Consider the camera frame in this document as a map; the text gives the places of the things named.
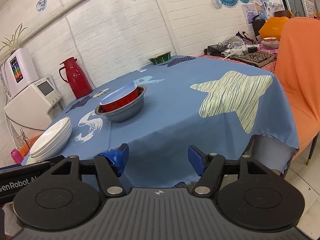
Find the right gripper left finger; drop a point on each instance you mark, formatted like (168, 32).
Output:
(109, 167)

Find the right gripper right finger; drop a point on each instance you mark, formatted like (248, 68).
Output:
(209, 168)

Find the white blue-rimmed deep plate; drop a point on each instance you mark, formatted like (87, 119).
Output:
(51, 138)

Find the stainless steel bowl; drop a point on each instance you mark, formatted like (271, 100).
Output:
(126, 112)

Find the red ceramic bowl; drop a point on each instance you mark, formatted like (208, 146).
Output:
(122, 102)

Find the white deep plate floral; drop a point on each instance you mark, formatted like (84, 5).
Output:
(50, 133)

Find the blue translucent plastic bowl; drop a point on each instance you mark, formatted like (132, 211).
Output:
(119, 94)

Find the white ceramic bowl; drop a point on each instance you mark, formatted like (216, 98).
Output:
(31, 161)

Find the pink water bottle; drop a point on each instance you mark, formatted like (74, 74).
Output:
(16, 156)

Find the orange plastic basin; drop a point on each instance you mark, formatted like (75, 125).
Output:
(24, 149)

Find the glass bottle in basin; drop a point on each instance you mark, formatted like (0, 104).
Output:
(23, 140)

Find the blue patterned tablecloth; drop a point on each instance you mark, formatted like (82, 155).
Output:
(218, 106)

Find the white countertop appliance with screen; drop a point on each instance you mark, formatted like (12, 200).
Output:
(35, 107)

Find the red thermos jug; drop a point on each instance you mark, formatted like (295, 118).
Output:
(73, 74)

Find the leopard print cloth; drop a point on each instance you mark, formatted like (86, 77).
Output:
(258, 59)

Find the green gold-rimmed bowl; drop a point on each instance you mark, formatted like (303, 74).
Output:
(161, 58)

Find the white power strip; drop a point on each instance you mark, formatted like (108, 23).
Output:
(241, 49)

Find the orange covered chair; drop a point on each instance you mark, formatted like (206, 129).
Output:
(297, 69)

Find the small bowl on side table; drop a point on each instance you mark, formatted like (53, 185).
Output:
(270, 42)

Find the orange bag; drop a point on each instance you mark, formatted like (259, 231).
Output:
(273, 27)

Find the white wall water purifier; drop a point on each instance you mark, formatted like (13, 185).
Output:
(18, 72)

